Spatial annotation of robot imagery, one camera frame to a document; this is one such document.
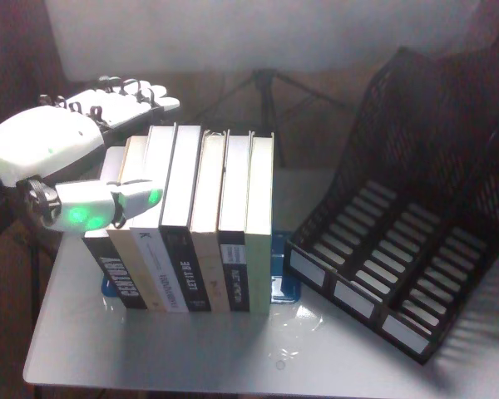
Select black Let It Be book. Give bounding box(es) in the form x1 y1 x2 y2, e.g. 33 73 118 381
158 123 212 313

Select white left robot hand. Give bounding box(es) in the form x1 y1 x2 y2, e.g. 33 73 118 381
0 76 180 234

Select pale green book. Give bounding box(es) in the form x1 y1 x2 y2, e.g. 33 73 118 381
244 131 275 315

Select blue metal bookend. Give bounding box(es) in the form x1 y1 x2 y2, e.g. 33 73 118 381
101 230 304 307

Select black book white label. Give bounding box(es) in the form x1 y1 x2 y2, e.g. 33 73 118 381
217 129 253 313

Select black mesh file organizer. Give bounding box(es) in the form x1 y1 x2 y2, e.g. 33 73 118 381
283 46 499 367

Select cream tan book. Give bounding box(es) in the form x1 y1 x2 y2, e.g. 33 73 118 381
107 135 161 312

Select black tripod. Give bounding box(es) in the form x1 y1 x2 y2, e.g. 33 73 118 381
194 67 348 168

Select light wood-look book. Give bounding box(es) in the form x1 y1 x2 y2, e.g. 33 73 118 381
190 129 230 313

